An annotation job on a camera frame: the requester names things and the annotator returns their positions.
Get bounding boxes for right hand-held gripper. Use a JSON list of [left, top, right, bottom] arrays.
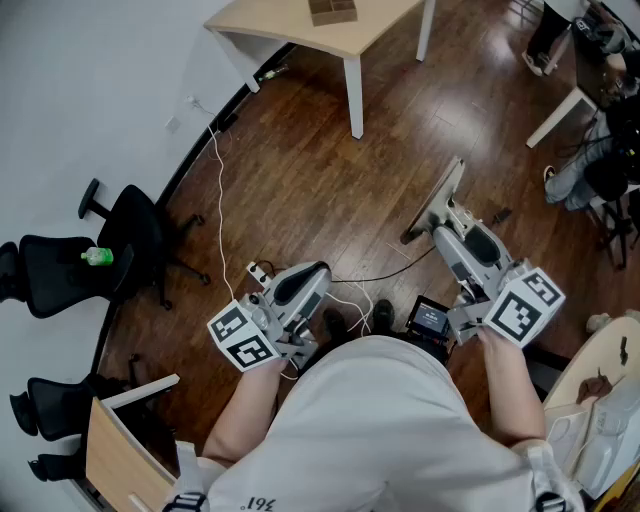
[[399, 157, 567, 350]]

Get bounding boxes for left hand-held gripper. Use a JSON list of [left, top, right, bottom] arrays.
[[207, 260, 334, 374]]

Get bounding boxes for person's right forearm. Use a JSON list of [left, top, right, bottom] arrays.
[[477, 327, 547, 447]]

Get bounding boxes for person's left forearm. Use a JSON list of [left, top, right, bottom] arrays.
[[202, 357, 287, 469]]

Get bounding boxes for white power strip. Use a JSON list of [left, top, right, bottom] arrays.
[[245, 260, 275, 290]]

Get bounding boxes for person's left black shoe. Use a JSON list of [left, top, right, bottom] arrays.
[[322, 307, 349, 346]]

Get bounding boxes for person's black shoe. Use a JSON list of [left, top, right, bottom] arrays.
[[372, 298, 397, 336], [322, 307, 349, 346]]

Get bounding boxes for black small screen device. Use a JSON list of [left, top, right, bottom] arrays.
[[404, 294, 451, 337]]

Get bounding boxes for person's right black shoe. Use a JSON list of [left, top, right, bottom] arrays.
[[372, 298, 397, 336]]

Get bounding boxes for white desk dark top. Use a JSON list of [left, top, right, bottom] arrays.
[[525, 29, 640, 150]]

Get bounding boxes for person in white shirt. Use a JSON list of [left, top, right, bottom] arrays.
[[159, 335, 586, 512]]

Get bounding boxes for black stool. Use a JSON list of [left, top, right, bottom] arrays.
[[583, 152, 640, 271]]

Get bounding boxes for green plastic bottle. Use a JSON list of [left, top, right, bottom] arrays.
[[80, 246, 115, 267]]

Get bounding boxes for black mesh office chair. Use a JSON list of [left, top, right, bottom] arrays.
[[0, 177, 212, 321], [9, 372, 104, 484]]

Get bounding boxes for light wood desk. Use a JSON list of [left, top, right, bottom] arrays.
[[85, 373, 181, 512]]

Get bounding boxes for clear plastic bottle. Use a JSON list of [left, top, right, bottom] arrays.
[[256, 63, 290, 84]]

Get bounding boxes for round light wood table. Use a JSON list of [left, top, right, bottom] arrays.
[[542, 317, 640, 501]]

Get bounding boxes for wooden compartment organizer box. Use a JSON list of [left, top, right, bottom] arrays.
[[308, 0, 359, 27]]

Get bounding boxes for wooden table white legs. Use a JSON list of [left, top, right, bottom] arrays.
[[203, 0, 437, 140]]

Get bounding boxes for brown cloth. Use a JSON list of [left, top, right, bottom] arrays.
[[576, 367, 615, 405]]

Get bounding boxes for white plastic packaging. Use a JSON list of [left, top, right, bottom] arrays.
[[544, 375, 640, 501]]

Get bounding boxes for black cable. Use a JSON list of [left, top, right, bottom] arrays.
[[330, 243, 437, 284]]

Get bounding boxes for white cable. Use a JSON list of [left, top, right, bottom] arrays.
[[187, 97, 239, 304]]

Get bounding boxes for white harness strap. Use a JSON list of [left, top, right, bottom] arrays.
[[162, 440, 211, 512], [524, 443, 569, 512]]

